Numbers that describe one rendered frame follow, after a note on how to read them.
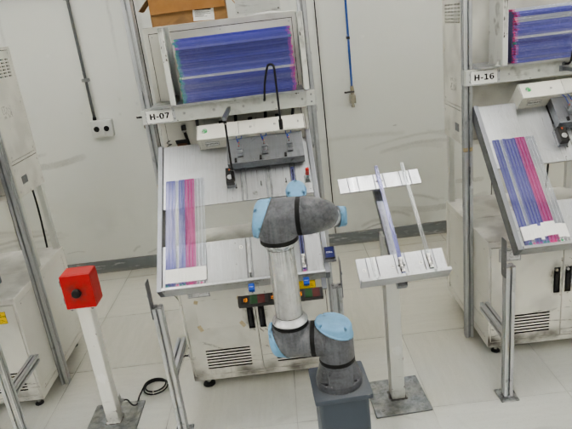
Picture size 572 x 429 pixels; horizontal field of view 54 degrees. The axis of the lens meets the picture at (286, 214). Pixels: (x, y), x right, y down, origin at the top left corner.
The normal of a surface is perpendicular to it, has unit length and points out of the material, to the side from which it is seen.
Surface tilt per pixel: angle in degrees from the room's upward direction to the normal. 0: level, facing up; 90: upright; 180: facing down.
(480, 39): 90
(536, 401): 0
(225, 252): 43
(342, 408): 90
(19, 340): 90
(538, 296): 90
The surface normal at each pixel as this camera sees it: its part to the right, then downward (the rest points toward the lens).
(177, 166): -0.07, -0.47
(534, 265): 0.03, 0.33
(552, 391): -0.11, -0.94
